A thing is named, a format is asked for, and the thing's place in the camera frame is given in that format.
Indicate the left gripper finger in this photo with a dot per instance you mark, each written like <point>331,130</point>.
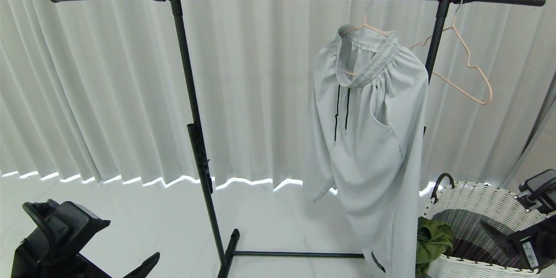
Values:
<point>145,265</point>

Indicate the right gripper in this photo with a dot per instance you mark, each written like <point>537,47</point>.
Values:
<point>543,243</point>

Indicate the green garment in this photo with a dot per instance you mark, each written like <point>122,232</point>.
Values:
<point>432,239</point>

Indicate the pink clothes hanger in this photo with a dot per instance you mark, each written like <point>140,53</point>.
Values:
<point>367,26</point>
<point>490,95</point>

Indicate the pale grey shorts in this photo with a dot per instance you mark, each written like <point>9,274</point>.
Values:
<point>373,160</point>

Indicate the white laundry basket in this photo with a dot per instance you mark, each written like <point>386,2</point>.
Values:
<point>473,200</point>

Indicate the white curtain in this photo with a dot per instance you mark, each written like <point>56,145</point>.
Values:
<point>260,74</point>

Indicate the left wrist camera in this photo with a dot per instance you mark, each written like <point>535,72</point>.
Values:
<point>74,226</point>

